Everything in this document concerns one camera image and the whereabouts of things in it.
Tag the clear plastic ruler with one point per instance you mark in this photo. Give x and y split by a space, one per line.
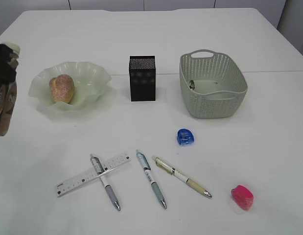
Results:
89 175

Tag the brown coffee drink bottle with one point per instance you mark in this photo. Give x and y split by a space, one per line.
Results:
8 95

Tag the sugared bread roll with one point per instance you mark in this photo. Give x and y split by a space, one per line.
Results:
62 88

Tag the pale green wavy glass bowl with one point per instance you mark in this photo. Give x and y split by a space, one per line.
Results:
90 81

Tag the grey grip clear pen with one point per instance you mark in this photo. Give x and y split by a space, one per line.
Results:
106 183

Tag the blue clip grey pen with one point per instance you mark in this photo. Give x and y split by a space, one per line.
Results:
147 171

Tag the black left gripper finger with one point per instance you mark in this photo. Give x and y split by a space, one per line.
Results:
7 65

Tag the pink pencil sharpener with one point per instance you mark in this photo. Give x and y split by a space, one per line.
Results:
243 197

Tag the pale green plastic basket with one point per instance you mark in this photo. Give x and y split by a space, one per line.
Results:
220 86

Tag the cream green pen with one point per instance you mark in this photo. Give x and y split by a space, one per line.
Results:
182 177

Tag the paper ball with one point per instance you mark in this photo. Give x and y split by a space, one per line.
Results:
191 85

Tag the blue pencil sharpener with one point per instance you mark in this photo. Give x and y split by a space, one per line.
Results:
185 137

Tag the black perforated pen holder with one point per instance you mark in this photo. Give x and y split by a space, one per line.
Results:
142 77

